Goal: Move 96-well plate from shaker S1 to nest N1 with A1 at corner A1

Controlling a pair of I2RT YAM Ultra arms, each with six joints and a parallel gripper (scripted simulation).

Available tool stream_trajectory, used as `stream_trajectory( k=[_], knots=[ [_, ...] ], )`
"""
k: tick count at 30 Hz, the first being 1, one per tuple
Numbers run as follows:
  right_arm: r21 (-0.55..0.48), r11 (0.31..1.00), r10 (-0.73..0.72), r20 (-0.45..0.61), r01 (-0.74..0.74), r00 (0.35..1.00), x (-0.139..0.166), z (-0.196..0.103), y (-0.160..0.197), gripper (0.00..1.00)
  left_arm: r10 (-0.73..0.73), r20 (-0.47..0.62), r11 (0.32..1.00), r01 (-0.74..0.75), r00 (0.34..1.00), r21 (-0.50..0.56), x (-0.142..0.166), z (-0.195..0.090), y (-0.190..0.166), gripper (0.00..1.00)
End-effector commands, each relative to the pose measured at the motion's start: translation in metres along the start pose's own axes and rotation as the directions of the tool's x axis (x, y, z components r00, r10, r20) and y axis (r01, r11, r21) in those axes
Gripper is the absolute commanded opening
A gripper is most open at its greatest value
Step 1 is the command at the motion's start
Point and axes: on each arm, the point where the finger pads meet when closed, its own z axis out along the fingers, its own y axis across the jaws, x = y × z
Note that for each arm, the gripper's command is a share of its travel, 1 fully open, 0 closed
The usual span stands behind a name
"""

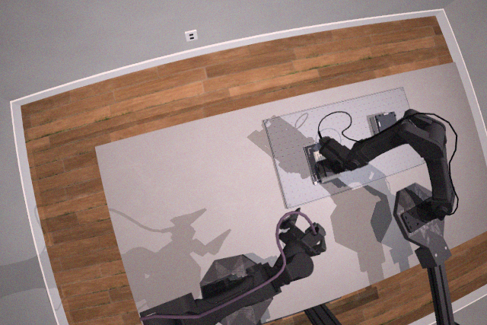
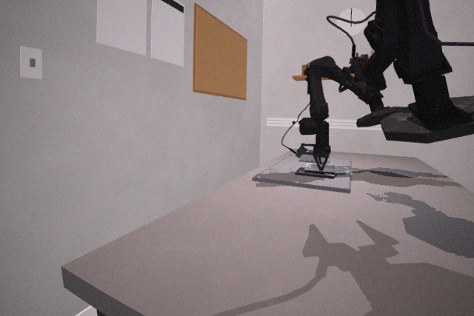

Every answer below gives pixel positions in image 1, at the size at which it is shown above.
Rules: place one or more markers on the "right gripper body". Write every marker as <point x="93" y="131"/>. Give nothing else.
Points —
<point x="330" y="168"/>

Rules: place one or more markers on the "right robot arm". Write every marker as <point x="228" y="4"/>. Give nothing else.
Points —
<point x="426" y="142"/>

